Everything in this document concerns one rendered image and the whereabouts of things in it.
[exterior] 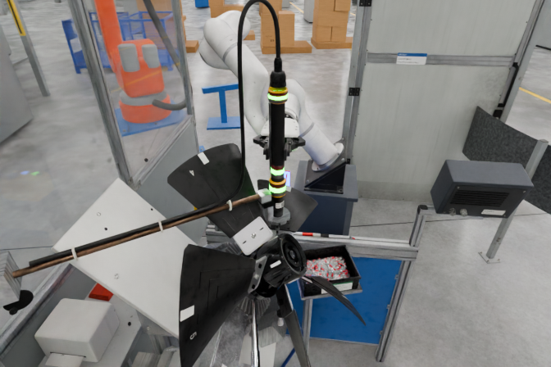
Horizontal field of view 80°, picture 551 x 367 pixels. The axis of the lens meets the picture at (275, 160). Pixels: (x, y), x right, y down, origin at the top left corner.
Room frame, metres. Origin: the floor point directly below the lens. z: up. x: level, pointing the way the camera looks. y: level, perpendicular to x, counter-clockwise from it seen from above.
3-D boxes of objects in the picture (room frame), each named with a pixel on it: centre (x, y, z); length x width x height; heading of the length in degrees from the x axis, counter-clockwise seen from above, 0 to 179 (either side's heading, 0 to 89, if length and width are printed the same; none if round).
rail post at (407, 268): (1.00, -0.57, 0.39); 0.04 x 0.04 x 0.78; 84
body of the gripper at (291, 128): (0.81, -0.02, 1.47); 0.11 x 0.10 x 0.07; 174
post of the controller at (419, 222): (1.00, -0.57, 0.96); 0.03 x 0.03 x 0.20; 84
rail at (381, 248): (1.05, -0.14, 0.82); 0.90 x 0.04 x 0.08; 84
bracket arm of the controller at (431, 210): (0.99, -0.67, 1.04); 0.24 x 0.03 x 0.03; 84
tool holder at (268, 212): (0.70, 0.00, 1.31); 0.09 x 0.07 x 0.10; 119
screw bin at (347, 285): (0.88, -0.19, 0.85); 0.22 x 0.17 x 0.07; 100
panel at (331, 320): (1.05, -0.14, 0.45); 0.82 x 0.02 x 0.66; 84
